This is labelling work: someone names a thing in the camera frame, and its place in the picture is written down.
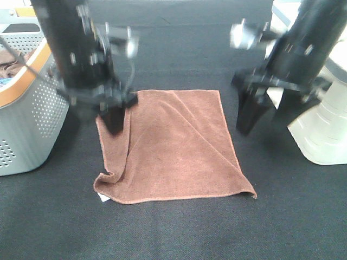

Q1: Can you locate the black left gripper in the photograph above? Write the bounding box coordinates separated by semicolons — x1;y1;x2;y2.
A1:
55;23;139;135

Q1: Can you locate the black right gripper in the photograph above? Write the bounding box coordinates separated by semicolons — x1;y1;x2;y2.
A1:
230;18;333;135

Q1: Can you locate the brown microfibre towel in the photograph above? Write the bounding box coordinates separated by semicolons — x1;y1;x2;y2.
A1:
93;89;256;204

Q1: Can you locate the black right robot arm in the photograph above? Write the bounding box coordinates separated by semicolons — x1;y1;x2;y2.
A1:
230;1;346;135

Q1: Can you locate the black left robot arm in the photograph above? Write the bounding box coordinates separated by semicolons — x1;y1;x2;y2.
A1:
31;1;139;135

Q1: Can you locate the brown towel in basket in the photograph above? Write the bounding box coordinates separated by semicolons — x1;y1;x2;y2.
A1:
1;49;36;79

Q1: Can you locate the white plastic storage basket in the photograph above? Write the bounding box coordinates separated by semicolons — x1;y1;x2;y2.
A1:
267;5;347;166

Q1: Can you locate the grey perforated laundry basket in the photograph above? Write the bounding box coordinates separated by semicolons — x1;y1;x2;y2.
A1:
1;6;68;176

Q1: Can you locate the black table cloth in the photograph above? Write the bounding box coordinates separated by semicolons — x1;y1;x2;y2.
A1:
1;1;346;259

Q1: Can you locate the blue cloth in basket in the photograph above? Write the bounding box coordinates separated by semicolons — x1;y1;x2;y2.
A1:
0;78;12;87

